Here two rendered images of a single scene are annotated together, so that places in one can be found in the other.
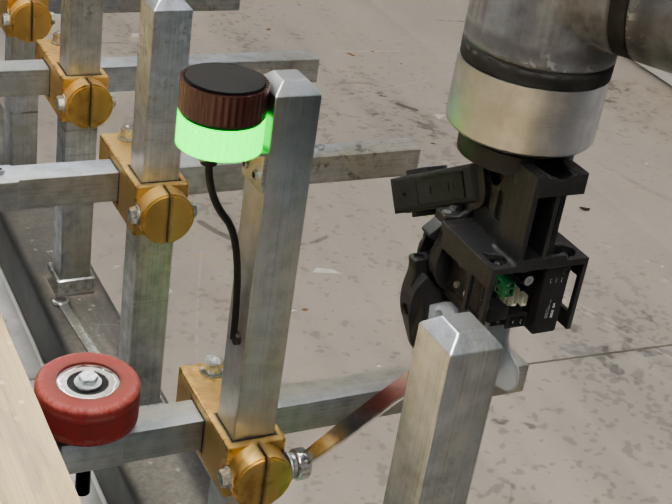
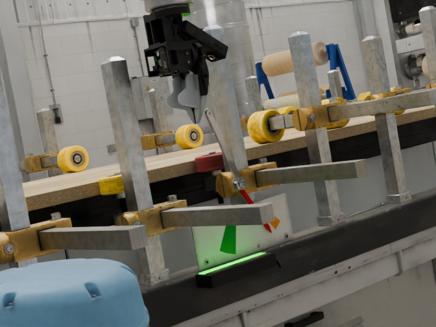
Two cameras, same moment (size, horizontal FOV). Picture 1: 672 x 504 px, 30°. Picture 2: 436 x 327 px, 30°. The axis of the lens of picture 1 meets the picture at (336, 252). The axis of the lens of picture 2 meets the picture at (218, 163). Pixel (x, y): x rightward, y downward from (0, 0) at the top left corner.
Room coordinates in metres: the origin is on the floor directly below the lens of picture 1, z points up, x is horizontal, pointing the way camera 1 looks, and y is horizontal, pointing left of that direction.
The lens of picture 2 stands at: (0.49, -1.59, 0.98)
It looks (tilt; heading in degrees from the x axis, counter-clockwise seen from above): 3 degrees down; 80
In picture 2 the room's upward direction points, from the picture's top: 10 degrees counter-clockwise
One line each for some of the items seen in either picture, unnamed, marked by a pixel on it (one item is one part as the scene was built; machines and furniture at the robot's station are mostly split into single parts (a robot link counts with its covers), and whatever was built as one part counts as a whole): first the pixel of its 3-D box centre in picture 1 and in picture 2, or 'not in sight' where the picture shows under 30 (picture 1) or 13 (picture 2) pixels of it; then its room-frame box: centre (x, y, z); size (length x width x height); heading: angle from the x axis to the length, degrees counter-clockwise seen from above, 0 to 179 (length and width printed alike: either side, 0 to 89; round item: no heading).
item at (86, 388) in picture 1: (85, 434); (216, 178); (0.78, 0.17, 0.85); 0.08 x 0.08 x 0.11
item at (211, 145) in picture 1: (220, 128); not in sight; (0.78, 0.09, 1.13); 0.06 x 0.06 x 0.02
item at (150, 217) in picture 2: not in sight; (152, 220); (0.61, -0.06, 0.82); 0.13 x 0.06 x 0.05; 30
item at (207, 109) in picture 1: (223, 94); not in sight; (0.78, 0.09, 1.16); 0.06 x 0.06 x 0.02
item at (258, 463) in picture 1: (229, 432); (246, 180); (0.82, 0.06, 0.85); 0.13 x 0.06 x 0.05; 30
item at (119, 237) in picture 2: not in sight; (63, 239); (0.45, -0.25, 0.83); 0.43 x 0.03 x 0.04; 120
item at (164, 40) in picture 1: (149, 241); (316, 137); (1.02, 0.17, 0.90); 0.03 x 0.03 x 0.48; 30
